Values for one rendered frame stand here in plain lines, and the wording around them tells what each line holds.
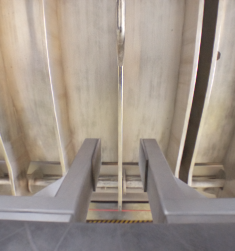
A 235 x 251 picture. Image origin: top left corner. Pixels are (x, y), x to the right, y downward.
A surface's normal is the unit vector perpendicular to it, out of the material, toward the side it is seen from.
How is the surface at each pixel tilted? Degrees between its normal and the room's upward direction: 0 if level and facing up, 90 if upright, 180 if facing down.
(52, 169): 25
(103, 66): 5
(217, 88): 7
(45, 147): 15
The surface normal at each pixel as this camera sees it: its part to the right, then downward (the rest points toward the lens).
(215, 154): -0.02, 0.54
